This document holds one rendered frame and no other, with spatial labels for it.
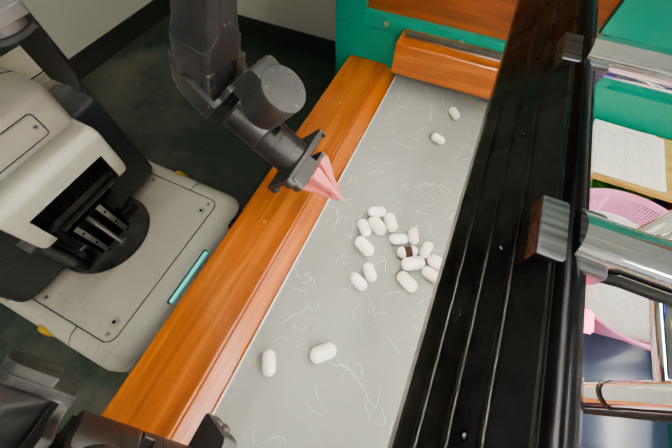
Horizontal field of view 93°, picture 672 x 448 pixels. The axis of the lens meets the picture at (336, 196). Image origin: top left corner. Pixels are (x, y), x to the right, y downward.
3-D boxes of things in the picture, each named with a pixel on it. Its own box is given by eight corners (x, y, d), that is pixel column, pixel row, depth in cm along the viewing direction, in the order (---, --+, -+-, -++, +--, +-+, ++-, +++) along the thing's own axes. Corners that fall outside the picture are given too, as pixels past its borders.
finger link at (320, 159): (359, 184, 49) (316, 143, 45) (340, 221, 46) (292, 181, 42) (333, 191, 54) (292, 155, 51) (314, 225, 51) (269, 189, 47)
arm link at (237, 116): (234, 97, 46) (210, 123, 43) (253, 74, 40) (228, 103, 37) (270, 130, 48) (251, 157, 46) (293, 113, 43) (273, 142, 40)
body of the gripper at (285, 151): (329, 136, 47) (293, 100, 44) (297, 189, 42) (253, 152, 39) (306, 147, 52) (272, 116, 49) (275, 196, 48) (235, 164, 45)
